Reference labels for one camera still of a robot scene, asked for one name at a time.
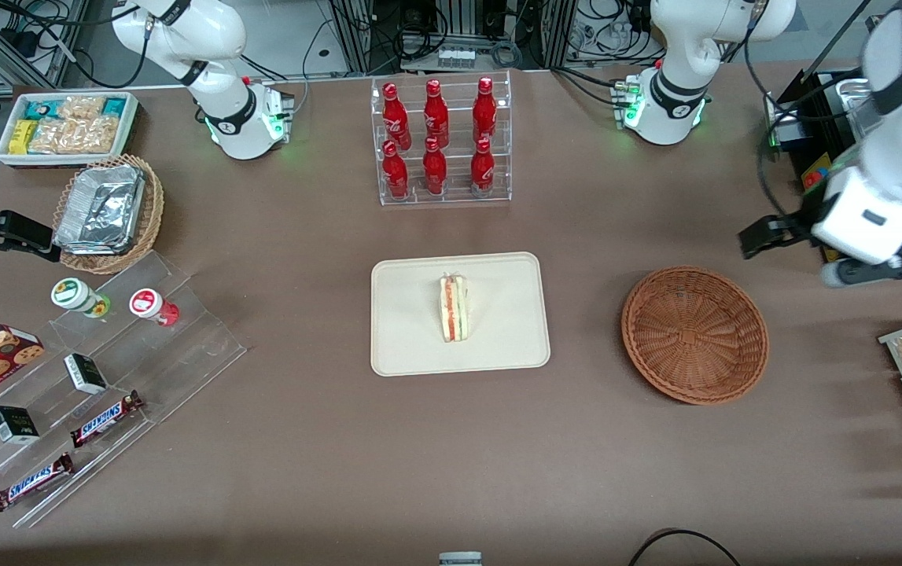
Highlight triangular sandwich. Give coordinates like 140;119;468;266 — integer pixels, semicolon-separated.
439;272;470;344

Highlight round brown wicker basket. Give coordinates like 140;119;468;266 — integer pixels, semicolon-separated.
621;266;771;406

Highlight light wicker basket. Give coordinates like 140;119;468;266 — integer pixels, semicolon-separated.
53;153;165;276

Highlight beige plastic tray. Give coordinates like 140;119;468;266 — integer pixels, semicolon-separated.
370;252;551;377

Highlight stack of foil trays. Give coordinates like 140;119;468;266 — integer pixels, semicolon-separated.
55;165;145;255

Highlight green label white-lid cup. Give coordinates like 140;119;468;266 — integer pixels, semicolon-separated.
51;277;112;318

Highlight yellow snack packet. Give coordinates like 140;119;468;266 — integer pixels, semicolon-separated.
9;118;40;156

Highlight clear bag of crackers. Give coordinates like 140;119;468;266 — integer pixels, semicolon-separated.
28;118;78;155
57;94;108;123
72;115;121;155

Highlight black food warmer machine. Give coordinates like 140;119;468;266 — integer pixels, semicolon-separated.
764;67;902;272

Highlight steel warmer pan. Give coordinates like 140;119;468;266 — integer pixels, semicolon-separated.
828;77;874;136

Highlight red label white-lid cup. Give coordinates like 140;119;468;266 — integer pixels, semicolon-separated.
129;289;181;328

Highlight small black box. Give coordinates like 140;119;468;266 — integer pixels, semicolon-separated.
0;406;41;446
64;354;109;395

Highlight white rectangular snack bin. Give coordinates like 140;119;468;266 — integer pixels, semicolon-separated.
0;90;141;170

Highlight clear acrylic stepped stand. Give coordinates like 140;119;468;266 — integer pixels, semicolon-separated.
0;250;249;529

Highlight Snickers chocolate bar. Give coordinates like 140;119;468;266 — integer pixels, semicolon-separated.
0;453;75;513
70;391;145;448

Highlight red cola bottle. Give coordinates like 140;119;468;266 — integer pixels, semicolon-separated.
423;79;450;149
422;136;448;196
382;140;410;199
473;76;499;144
382;83;412;150
470;138;496;196

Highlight clear acrylic bottle rack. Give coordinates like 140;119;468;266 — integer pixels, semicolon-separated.
372;71;513;207

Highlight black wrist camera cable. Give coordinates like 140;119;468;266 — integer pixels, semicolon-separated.
742;0;892;225

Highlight black table cable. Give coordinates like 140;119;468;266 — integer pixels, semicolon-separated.
628;528;742;566

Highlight aluminium frame rack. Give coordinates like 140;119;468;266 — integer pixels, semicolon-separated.
329;0;577;75

